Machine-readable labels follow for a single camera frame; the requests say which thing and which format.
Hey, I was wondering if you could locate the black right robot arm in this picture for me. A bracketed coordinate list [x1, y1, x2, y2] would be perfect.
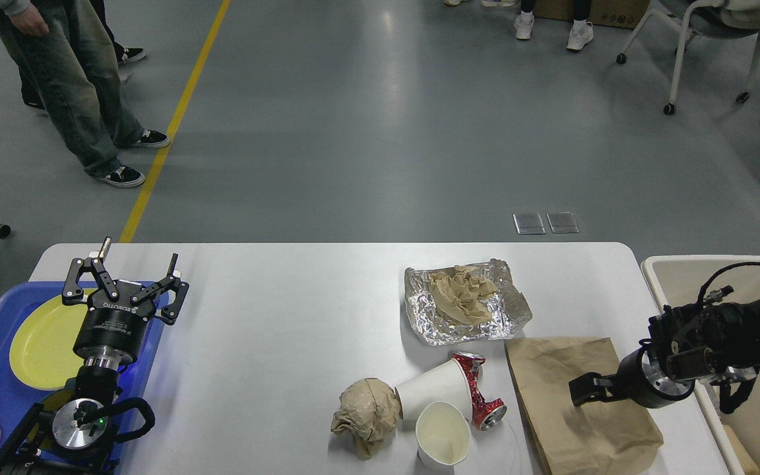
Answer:
[569, 282, 760, 413]

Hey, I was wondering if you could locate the aluminium foil sheet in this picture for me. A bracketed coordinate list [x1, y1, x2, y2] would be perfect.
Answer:
[404, 259, 532, 346]

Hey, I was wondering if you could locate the right floor outlet plate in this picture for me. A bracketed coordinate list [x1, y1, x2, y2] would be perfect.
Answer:
[547, 212, 580, 234]

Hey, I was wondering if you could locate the brown paper bag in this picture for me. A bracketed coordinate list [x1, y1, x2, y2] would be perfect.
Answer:
[505, 337, 664, 474]

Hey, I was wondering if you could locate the yellow plate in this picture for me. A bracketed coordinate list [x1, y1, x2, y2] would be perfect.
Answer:
[9, 296, 85, 391]

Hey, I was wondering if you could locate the blue plastic tray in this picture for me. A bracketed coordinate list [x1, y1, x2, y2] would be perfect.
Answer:
[0, 282, 164, 448]

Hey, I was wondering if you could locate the crushed red can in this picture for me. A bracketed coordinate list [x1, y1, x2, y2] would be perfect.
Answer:
[453, 352, 509, 431]

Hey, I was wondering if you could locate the person in black trousers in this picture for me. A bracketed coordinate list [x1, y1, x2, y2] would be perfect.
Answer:
[18, 1, 147, 111]

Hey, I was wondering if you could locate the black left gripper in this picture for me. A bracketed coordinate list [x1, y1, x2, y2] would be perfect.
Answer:
[61, 237, 189, 367]

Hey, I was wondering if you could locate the office chair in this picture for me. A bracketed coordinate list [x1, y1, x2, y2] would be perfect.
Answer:
[616, 1, 760, 116]

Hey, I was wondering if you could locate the white plastic bin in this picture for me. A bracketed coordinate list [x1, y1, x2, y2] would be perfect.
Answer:
[641, 255, 760, 474]

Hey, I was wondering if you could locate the brown paper ball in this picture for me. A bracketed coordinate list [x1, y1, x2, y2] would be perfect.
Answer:
[330, 378, 403, 459]

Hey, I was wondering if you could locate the cardboard box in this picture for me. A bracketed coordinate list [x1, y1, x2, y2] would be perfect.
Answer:
[533, 0, 650, 30]

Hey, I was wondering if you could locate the floor outlet plate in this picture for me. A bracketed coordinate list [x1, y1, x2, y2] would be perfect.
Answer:
[513, 212, 547, 236]
[547, 212, 580, 234]

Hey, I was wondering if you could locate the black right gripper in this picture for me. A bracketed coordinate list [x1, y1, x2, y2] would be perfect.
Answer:
[568, 348, 694, 408]

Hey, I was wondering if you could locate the person in baggy jeans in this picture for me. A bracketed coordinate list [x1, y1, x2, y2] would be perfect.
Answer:
[0, 1, 171, 187]

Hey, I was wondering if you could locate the left floor outlet plate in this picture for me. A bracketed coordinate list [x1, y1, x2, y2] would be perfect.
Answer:
[513, 212, 547, 236]

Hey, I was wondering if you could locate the dark green mug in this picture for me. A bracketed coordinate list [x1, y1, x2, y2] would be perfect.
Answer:
[38, 389, 78, 444]

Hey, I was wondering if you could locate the lying white paper cup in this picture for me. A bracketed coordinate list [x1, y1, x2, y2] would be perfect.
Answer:
[395, 358, 472, 421]

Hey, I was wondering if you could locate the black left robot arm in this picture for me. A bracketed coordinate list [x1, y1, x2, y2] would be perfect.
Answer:
[0, 237, 188, 474]

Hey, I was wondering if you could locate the upright white paper cup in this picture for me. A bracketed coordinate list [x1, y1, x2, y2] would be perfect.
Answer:
[416, 402, 471, 471]

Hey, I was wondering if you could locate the white sneakers person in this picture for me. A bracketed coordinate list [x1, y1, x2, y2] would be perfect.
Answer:
[513, 0, 595, 52]

